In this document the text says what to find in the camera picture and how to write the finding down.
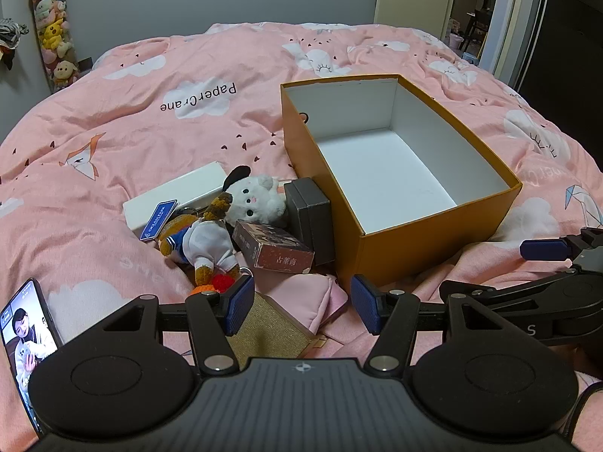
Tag smartphone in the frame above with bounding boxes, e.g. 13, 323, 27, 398
0, 278, 64, 436

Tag pink printed blanket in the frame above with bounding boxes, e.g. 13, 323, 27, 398
0, 23, 603, 387

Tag dark grey small box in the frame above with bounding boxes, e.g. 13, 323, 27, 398
284, 177, 336, 267

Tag white plush dog black ear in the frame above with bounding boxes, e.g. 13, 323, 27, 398
221, 166, 289, 229

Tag tube of plush toys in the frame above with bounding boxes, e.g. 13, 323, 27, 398
24, 0, 78, 91

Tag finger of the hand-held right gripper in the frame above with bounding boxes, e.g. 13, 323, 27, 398
520, 227, 603, 264
439, 267, 582, 314

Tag person's right forearm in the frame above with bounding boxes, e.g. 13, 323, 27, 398
560, 344, 603, 384

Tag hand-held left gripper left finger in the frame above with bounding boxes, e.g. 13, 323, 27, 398
100, 275, 257, 377

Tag blue tag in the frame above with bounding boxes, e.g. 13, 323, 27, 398
140, 199, 179, 242

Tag dark sliding door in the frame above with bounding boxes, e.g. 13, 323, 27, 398
478, 0, 603, 104

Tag striped hanging cloth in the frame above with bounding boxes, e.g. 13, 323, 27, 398
0, 18, 30, 70

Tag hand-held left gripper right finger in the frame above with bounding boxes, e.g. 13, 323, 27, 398
351, 274, 508, 374

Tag orange cardboard box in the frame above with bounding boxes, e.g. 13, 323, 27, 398
280, 73, 523, 288

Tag brown printed box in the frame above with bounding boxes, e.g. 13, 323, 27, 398
232, 219, 315, 275

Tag orange red crochet charm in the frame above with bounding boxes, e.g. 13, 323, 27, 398
185, 272, 237, 298

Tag white flat box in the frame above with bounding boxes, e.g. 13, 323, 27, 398
122, 160, 229, 241

